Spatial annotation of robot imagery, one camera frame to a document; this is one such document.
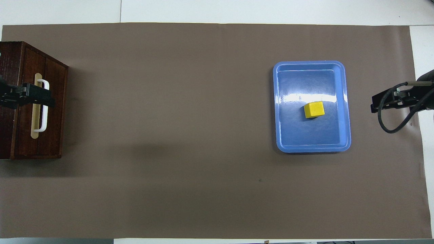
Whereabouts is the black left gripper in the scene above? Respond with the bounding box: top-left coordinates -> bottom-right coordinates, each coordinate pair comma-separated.
0,83 -> 55,109

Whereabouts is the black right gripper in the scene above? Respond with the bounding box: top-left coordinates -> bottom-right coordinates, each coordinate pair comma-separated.
370,85 -> 426,114

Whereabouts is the white drawer handle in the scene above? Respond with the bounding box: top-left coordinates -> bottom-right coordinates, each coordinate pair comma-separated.
34,79 -> 50,133

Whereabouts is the yellow cube block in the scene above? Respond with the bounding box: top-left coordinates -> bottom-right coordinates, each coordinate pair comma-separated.
303,101 -> 325,119

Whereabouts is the dark wooden cabinet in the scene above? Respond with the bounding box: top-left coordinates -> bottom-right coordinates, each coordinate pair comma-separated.
0,41 -> 69,160

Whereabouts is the blue plastic tray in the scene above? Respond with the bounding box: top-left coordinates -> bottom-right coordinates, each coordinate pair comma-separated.
273,61 -> 352,154

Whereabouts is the brown table mat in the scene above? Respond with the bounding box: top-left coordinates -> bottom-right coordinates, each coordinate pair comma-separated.
0,22 -> 433,240

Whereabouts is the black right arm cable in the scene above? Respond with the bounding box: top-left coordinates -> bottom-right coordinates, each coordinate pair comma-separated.
377,81 -> 434,134

